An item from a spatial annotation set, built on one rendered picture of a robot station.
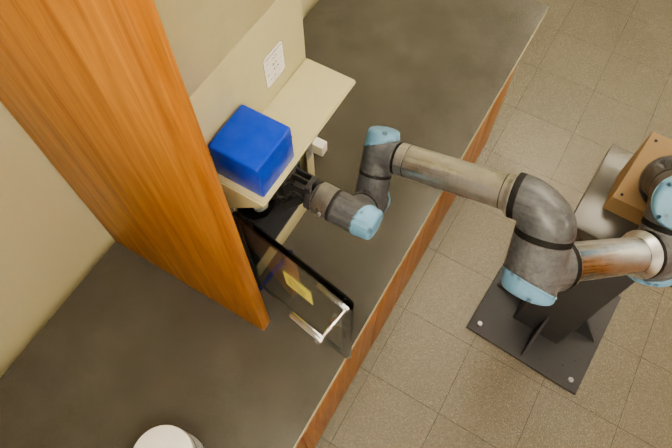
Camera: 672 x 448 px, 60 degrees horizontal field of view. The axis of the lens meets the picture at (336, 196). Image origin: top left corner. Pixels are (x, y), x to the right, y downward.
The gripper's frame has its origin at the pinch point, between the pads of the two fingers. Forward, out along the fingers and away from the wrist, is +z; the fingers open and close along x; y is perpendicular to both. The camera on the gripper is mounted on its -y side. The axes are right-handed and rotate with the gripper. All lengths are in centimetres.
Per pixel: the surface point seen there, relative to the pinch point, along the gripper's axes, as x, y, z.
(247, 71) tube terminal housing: 3.1, 41.4, -10.6
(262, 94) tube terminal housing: 0.5, 32.5, -10.5
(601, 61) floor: -202, -123, -67
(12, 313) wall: 55, -18, 33
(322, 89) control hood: -8.6, 28.5, -17.5
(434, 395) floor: -3, -123, -66
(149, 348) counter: 44, -28, 3
